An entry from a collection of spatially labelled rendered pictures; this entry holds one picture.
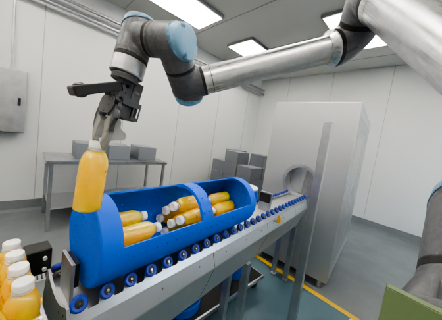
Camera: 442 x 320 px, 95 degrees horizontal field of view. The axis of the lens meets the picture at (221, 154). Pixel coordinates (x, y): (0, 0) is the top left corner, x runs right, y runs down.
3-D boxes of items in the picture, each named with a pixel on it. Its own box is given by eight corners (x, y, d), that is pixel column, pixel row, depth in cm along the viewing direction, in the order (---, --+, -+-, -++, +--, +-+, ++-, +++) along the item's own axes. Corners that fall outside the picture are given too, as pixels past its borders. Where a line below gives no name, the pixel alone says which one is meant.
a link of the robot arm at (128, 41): (146, 6, 52) (117, 6, 55) (132, 53, 51) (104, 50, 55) (166, 32, 61) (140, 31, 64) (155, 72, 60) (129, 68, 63)
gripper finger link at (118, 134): (125, 153, 56) (131, 121, 58) (104, 149, 51) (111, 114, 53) (119, 153, 58) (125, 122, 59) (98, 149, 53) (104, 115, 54)
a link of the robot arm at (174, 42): (203, 58, 60) (168, 56, 64) (195, 14, 51) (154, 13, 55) (188, 76, 55) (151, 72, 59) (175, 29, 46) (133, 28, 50)
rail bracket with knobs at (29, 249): (52, 277, 73) (54, 250, 72) (24, 287, 67) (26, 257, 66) (45, 263, 79) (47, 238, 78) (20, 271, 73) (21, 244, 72)
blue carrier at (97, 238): (250, 229, 126) (261, 186, 122) (93, 312, 58) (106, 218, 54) (216, 210, 143) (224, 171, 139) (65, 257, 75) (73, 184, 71)
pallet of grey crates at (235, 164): (266, 207, 472) (274, 157, 462) (245, 213, 416) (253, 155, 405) (229, 191, 557) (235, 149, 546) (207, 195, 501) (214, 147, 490)
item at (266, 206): (270, 211, 166) (273, 193, 165) (268, 213, 163) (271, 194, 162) (259, 207, 172) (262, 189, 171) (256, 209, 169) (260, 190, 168)
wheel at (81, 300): (87, 290, 59) (85, 291, 60) (68, 299, 55) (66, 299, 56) (90, 308, 57) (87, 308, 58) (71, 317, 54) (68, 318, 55)
